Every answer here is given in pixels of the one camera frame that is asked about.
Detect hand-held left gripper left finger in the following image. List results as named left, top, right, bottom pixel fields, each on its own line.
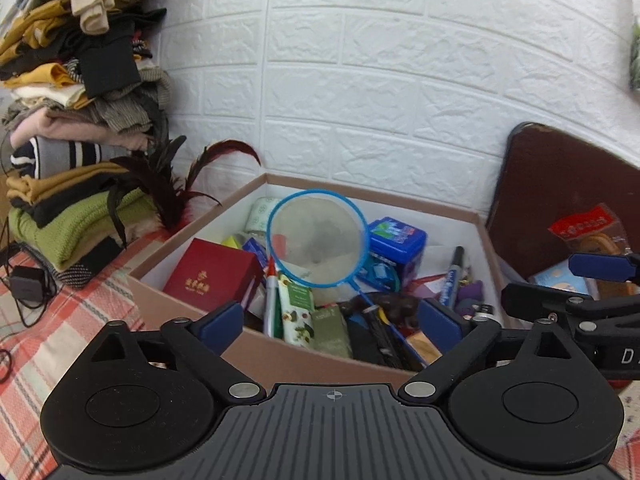
left=90, top=301, right=266, bottom=406

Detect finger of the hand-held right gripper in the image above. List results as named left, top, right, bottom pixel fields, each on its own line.
left=501, top=282, right=640, bottom=343
left=569, top=252, right=640, bottom=283

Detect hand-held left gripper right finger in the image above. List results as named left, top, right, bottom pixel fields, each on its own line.
left=398, top=298, right=573, bottom=406

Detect red gift box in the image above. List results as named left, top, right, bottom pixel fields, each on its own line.
left=162, top=237, right=264, bottom=313

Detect cardboard box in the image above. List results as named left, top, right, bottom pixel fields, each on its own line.
left=125, top=172, right=506, bottom=376

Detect white cream tube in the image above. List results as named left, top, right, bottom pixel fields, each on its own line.
left=276, top=271, right=317, bottom=346

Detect green soap box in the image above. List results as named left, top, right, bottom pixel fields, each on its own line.
left=310, top=306, right=353, bottom=359

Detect small blue hand net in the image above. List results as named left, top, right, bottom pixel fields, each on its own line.
left=266, top=189, right=431, bottom=367

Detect tan block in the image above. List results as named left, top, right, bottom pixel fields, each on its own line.
left=407, top=332, right=442, bottom=366

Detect round jar with blue label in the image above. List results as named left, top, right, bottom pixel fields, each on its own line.
left=527, top=262, right=601, bottom=301

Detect packaged brown insoles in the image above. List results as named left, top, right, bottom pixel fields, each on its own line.
left=547, top=203, right=638, bottom=301

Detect purple small item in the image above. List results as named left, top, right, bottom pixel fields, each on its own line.
left=457, top=280, right=486, bottom=311

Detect blue and white marker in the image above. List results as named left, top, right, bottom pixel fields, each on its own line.
left=440, top=246, right=466, bottom=311

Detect dark brown item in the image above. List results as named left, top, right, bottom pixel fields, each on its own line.
left=350, top=292, right=426, bottom=328

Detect silver pen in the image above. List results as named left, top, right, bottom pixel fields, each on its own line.
left=263, top=257, right=279, bottom=338

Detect black flat case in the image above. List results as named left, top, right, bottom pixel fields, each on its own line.
left=347, top=310, right=416, bottom=371

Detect teal packet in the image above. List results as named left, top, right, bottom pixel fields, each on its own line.
left=357, top=255, right=401, bottom=291

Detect brown wooden headboard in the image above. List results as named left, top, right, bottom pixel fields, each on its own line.
left=485, top=121, right=640, bottom=286

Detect blue tin box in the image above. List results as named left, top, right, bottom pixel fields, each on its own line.
left=367, top=216, right=428, bottom=286

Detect dark feather duster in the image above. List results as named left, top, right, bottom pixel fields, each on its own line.
left=107, top=136, right=262, bottom=248

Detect plaid bed sheet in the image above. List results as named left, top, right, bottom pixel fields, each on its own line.
left=0, top=230, right=640, bottom=480

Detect pile of folded clothes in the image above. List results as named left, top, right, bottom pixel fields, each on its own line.
left=0, top=0, right=173, bottom=288

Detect black charger with cable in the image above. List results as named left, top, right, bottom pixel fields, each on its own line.
left=0, top=220, right=58, bottom=328

